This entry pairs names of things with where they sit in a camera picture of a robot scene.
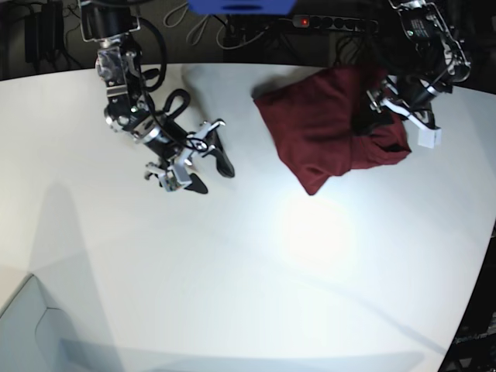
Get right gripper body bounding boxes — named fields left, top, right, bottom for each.
left=144, top=119, right=226, bottom=190

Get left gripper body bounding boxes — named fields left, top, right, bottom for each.
left=367, top=75, right=443, bottom=130

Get dark red t-shirt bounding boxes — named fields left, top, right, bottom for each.
left=253, top=66, right=411, bottom=195

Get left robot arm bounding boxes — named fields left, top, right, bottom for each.
left=363, top=1, right=471, bottom=149

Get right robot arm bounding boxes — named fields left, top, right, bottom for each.
left=78, top=1, right=235, bottom=195

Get black power strip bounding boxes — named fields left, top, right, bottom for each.
left=291, top=15, right=379, bottom=33

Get blue box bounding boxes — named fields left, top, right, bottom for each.
left=188, top=0, right=296, bottom=15

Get black box on floor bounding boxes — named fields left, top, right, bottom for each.
left=24, top=2, right=64, bottom=64

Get white bin corner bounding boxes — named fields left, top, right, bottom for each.
left=1, top=275, right=81, bottom=371

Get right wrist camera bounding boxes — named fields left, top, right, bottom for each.
left=160, top=174, right=183, bottom=192

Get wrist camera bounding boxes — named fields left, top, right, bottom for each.
left=417, top=128, right=442, bottom=149
left=160, top=174, right=183, bottom=192

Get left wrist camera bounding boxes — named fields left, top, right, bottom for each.
left=417, top=128, right=442, bottom=149

